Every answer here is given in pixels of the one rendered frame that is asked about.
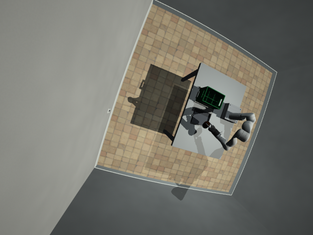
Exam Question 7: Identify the dark green crate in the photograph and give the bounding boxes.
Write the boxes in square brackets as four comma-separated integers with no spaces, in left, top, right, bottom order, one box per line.
[195,86,225,109]

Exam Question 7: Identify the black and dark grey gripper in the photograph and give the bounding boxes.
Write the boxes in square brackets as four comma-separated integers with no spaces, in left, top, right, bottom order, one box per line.
[206,123,223,140]

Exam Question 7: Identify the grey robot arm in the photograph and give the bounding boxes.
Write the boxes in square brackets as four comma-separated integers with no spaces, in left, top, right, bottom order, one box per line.
[219,113,256,151]

